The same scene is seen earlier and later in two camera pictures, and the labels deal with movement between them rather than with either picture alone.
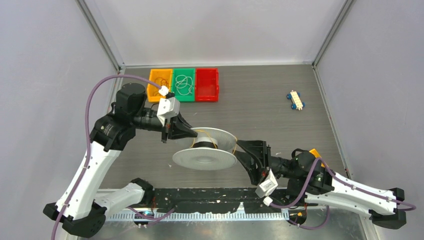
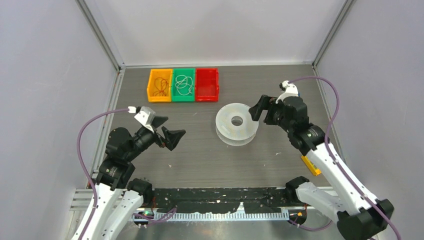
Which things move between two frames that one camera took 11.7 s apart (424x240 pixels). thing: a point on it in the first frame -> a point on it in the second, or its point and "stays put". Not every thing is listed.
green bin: x=183 y=84 stays put
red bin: x=207 y=84 stays put
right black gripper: x=258 y=154 -> x=266 y=102
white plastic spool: x=211 y=150 -> x=234 y=124
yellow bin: x=160 y=77 stays put
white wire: x=184 y=84 stays put
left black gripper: x=176 y=128 -> x=171 y=138
